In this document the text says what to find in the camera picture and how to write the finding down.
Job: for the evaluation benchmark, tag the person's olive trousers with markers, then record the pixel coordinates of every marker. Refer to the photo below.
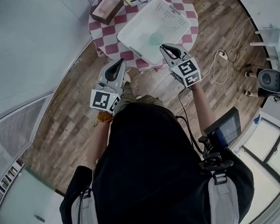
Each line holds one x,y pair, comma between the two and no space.
129,97

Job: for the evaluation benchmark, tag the person's left forearm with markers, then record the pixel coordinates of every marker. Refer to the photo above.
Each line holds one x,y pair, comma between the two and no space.
98,144

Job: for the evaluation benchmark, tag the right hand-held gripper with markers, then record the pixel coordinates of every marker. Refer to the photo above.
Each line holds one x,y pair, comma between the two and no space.
187,69

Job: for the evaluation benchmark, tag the white plastic basket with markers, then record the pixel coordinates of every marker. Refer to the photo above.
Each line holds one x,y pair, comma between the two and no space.
144,22

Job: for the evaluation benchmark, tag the black chest-mounted screen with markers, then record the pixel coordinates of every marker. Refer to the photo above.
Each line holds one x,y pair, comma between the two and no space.
225,130

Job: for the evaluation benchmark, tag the person's black shirt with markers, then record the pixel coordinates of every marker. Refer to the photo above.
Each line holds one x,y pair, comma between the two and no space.
155,171

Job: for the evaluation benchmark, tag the person's right forearm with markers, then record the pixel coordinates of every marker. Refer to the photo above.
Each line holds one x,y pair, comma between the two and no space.
204,108

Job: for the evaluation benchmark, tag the white power strip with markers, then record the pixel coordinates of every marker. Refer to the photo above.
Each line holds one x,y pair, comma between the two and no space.
222,55

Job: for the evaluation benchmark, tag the brown tissue box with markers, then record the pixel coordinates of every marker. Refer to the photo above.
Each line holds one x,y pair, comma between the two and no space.
106,8

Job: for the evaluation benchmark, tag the green translucent cup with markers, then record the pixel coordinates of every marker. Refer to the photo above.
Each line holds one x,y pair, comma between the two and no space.
156,39

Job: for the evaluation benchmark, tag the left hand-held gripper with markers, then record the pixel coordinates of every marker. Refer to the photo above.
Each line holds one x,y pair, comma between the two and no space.
103,99

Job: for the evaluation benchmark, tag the red checkered tablecloth table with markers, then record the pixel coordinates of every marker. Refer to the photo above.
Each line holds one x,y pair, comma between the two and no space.
104,37

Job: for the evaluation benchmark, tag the white wooden shelf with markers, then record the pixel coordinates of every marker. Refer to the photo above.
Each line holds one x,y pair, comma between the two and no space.
270,37

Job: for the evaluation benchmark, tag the grey office chair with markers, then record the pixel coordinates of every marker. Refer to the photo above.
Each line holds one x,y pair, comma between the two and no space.
271,81

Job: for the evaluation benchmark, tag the person's beige shoe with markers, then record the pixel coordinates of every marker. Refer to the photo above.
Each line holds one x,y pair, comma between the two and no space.
127,78

